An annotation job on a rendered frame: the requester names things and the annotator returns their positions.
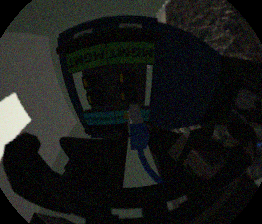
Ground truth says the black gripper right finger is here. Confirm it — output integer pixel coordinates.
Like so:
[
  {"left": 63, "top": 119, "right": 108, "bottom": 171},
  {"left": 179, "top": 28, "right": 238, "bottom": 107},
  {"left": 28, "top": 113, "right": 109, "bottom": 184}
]
[{"left": 144, "top": 121, "right": 215, "bottom": 181}]

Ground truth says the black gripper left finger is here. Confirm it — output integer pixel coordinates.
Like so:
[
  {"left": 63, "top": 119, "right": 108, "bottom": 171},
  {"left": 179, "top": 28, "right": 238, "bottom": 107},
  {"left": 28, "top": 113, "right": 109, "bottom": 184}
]
[{"left": 59, "top": 121, "right": 128, "bottom": 188}]

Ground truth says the blue network cable with plug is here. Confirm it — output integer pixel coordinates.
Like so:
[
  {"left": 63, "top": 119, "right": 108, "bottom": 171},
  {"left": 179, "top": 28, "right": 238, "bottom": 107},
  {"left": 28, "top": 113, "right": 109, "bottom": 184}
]
[{"left": 124, "top": 104, "right": 166, "bottom": 184}]

